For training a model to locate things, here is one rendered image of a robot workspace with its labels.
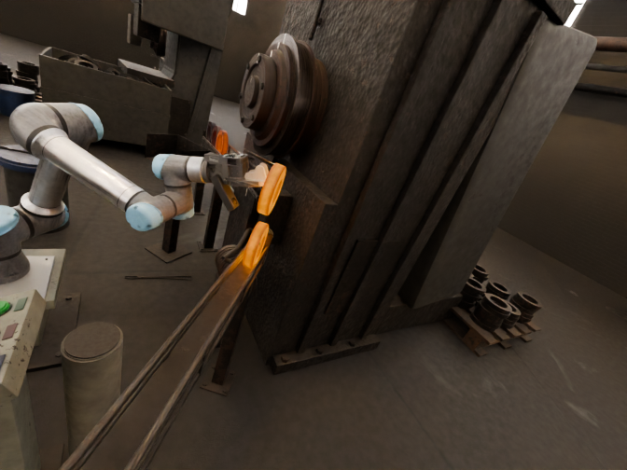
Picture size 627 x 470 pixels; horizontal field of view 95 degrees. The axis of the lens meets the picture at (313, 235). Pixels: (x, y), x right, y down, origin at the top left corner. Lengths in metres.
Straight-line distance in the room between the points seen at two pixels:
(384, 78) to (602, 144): 6.12
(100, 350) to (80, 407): 0.18
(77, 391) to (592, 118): 7.18
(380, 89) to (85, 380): 1.11
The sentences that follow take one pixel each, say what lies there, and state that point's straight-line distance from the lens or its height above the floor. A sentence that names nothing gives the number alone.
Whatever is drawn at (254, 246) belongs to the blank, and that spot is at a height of 0.74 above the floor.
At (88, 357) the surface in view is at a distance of 0.87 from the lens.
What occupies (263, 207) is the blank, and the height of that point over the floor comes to 0.87.
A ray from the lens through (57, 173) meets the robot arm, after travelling 1.26.
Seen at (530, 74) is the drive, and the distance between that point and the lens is 1.53.
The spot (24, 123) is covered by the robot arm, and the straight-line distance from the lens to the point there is 1.05.
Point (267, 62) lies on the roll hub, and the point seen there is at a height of 1.23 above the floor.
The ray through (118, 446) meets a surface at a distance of 0.56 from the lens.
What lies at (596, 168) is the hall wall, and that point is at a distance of 6.87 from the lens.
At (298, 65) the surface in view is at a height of 1.25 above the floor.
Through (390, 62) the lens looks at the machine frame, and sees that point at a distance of 1.02.
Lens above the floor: 1.19
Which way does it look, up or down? 25 degrees down
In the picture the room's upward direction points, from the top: 20 degrees clockwise
